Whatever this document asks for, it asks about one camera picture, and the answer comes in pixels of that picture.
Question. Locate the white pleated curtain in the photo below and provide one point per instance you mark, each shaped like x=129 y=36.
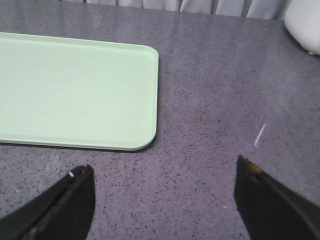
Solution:
x=259 y=9

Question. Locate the light green rectangular tray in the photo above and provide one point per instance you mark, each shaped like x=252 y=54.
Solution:
x=77 y=93

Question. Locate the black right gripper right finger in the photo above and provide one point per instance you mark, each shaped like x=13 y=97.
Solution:
x=269 y=209

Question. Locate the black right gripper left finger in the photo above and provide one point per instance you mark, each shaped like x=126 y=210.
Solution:
x=65 y=211

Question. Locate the white rounded appliance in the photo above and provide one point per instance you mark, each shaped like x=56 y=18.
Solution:
x=302 y=20

